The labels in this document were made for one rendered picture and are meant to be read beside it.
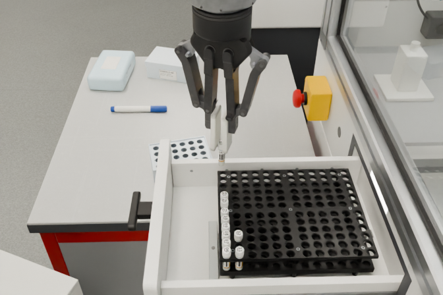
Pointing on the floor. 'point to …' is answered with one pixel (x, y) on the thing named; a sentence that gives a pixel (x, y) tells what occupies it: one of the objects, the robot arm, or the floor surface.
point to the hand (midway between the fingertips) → (221, 128)
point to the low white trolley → (143, 165)
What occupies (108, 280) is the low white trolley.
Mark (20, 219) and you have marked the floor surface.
